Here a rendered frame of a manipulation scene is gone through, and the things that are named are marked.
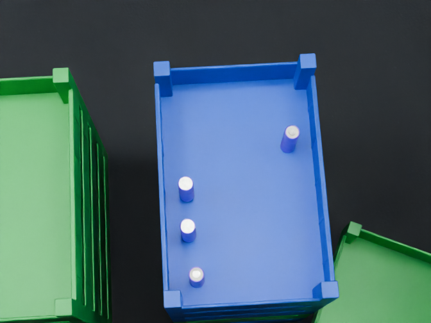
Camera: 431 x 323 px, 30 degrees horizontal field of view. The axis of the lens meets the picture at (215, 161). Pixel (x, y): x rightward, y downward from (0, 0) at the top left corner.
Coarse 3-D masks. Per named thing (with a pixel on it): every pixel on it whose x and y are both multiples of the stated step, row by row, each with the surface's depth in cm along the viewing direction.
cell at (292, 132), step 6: (288, 126) 98; (294, 126) 98; (288, 132) 98; (294, 132) 98; (282, 138) 101; (288, 138) 98; (294, 138) 98; (282, 144) 102; (288, 144) 100; (294, 144) 101; (282, 150) 103; (288, 150) 102
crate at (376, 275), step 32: (352, 224) 126; (352, 256) 132; (384, 256) 132; (416, 256) 131; (352, 288) 131; (384, 288) 131; (416, 288) 131; (320, 320) 130; (352, 320) 130; (384, 320) 130; (416, 320) 130
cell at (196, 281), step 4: (192, 268) 93; (196, 268) 93; (200, 268) 93; (192, 272) 93; (196, 272) 93; (200, 272) 93; (192, 276) 93; (196, 276) 93; (200, 276) 93; (204, 276) 95; (192, 280) 93; (196, 280) 93; (200, 280) 93; (204, 280) 98; (192, 284) 96; (196, 284) 95; (200, 284) 96
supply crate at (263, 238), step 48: (192, 96) 106; (240, 96) 106; (288, 96) 106; (192, 144) 104; (240, 144) 104; (240, 192) 102; (288, 192) 102; (240, 240) 101; (288, 240) 101; (192, 288) 99; (240, 288) 99; (288, 288) 99; (336, 288) 92
